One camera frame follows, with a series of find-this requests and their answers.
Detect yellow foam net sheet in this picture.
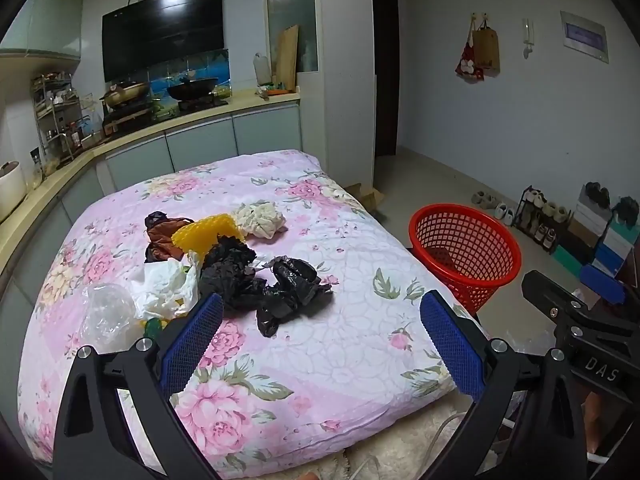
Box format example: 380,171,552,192
171,214,245,261

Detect wooden cutting board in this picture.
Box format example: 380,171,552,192
276,25,299,92

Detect white rice cooker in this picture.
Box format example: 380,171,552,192
0,160,26,221

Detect black range hood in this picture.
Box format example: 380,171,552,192
101,0,224,82

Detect red plastic mesh basket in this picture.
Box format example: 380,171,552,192
408,203,522,315

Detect red hanging ornament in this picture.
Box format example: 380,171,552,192
456,30,484,82

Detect pink floral quilt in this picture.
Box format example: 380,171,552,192
16,148,490,480

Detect white intercom phone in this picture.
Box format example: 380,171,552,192
522,18,535,60

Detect cardboard box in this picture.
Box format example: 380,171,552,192
345,183,384,214

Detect golden pan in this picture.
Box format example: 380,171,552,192
101,82,150,108

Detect black shoe rack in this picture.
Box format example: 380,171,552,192
512,186,573,254

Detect brown and black bag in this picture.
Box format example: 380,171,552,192
144,211,192,263

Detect white plastic bag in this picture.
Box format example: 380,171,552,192
128,252,201,321

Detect brown hanging paper bag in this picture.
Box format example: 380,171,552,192
473,26,500,76

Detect grey wall panel box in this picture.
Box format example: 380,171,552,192
560,11,608,63

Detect white cable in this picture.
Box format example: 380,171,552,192
349,408,469,480

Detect cream cloth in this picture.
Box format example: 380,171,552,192
231,200,286,240

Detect black wok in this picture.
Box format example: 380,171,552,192
167,77,218,102

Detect metal spice rack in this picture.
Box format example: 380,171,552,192
30,72,92,167

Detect white plastic jug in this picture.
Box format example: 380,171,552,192
253,53,272,86

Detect clear plastic bag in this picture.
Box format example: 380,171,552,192
79,284,142,353

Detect stacked shoe boxes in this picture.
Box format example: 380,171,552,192
552,181,639,307

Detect black plastic bag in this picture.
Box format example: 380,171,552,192
256,256,332,338
198,235,266,312

